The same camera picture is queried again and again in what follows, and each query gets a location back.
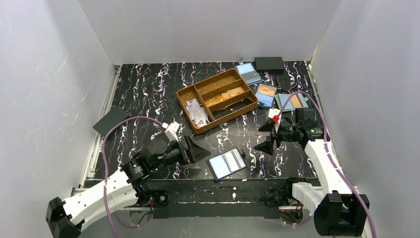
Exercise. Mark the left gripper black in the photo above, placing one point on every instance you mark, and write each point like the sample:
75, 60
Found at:
188, 150

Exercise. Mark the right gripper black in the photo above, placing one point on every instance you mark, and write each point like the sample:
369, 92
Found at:
276, 134

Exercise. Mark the black leather card holder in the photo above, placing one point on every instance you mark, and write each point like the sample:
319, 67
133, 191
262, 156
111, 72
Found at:
226, 164

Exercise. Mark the green card wallet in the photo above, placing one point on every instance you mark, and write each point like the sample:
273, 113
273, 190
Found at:
297, 101

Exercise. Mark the dark grey card case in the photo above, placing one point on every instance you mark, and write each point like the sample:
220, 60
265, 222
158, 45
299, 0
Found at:
109, 120

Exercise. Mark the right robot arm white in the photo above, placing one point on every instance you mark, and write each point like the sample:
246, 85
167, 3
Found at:
336, 207

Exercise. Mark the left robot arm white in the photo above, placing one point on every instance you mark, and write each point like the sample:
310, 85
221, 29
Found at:
66, 218

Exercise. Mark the white cards in tray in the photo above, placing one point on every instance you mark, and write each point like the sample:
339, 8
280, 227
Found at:
197, 114

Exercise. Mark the black cards in tray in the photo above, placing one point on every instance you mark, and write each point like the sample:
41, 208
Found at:
232, 108

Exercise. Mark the blue card holder orange card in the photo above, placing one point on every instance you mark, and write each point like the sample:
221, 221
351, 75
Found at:
265, 95

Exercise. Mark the tan cards in tray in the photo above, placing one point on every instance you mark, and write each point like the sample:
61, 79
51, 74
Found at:
224, 96

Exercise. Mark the light blue card holder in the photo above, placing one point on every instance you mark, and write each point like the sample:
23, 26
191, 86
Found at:
248, 73

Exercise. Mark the brown woven organizer tray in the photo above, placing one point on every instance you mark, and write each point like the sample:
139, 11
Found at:
211, 87

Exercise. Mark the black box at back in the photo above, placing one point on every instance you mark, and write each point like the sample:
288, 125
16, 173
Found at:
269, 64

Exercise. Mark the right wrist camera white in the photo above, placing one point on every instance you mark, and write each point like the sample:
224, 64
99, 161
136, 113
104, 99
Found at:
274, 115

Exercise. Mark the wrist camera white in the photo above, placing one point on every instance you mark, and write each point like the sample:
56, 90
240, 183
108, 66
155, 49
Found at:
171, 130
274, 115

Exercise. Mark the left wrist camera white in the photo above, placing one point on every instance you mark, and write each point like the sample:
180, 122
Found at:
171, 130

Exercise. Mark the aluminium frame rail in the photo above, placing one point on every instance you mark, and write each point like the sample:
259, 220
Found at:
84, 199

